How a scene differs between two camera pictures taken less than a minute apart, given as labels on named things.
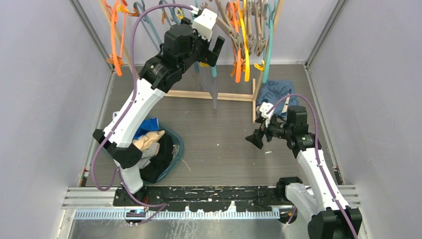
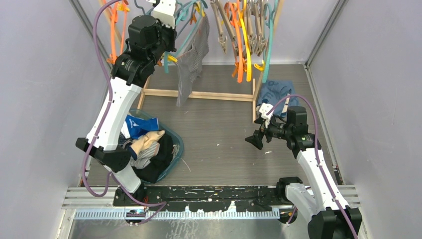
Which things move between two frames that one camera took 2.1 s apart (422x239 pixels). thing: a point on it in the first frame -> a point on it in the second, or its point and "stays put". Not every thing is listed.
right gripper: [257, 137] stays put
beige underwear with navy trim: [144, 142] stays put
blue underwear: [148, 125] stays put
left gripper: [208, 56] -> [172, 33]
